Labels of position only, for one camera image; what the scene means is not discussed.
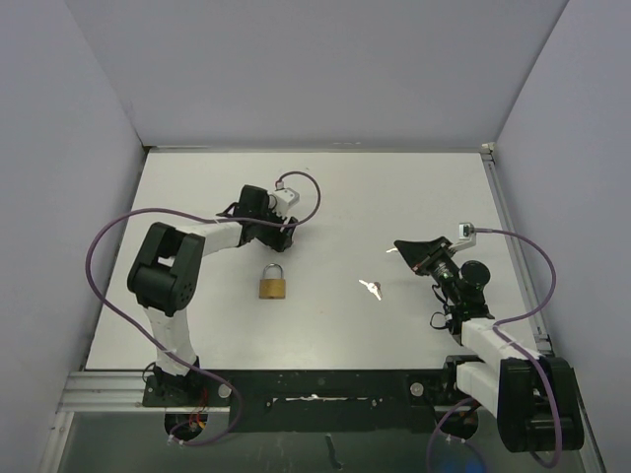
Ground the aluminium front rail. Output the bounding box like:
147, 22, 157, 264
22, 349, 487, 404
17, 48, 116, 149
57, 371, 145, 413

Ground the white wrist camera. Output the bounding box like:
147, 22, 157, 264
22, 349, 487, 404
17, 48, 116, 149
451, 223, 476, 253
269, 187, 300, 218

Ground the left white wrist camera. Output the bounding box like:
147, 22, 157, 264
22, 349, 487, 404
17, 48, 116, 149
269, 187, 300, 218

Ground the aluminium rail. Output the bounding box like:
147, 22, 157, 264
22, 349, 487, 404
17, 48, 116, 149
57, 371, 145, 413
480, 142, 553, 355

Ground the silver key bunch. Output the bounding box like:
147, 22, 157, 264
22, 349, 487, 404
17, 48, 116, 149
358, 279, 383, 301

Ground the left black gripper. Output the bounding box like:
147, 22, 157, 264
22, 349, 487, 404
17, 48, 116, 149
252, 199, 296, 251

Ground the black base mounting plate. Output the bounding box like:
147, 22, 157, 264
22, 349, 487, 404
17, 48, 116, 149
142, 368, 465, 434

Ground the large brass padlock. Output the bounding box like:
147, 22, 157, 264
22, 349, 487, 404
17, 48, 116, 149
258, 263, 287, 300

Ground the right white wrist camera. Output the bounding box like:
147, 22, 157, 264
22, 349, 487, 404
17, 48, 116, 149
451, 223, 476, 253

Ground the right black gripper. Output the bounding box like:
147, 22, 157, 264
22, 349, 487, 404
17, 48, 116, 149
395, 236, 462, 304

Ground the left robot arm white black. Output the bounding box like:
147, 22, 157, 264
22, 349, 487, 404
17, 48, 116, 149
127, 183, 300, 405

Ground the aluminium right side rail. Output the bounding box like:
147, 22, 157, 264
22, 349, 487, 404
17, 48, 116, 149
480, 142, 553, 355

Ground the black thin cable loop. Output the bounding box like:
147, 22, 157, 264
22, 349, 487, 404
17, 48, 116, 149
428, 283, 459, 334

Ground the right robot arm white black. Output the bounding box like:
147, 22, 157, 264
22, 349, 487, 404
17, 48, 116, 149
394, 225, 585, 453

